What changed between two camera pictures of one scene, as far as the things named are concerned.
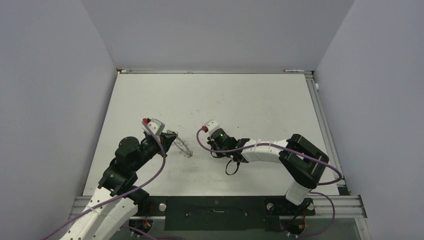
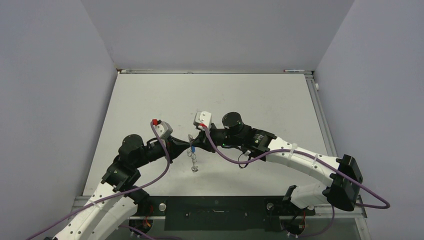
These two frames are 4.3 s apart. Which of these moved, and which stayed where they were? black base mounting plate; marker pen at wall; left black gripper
Moved: left black gripper
Stayed: marker pen at wall; black base mounting plate
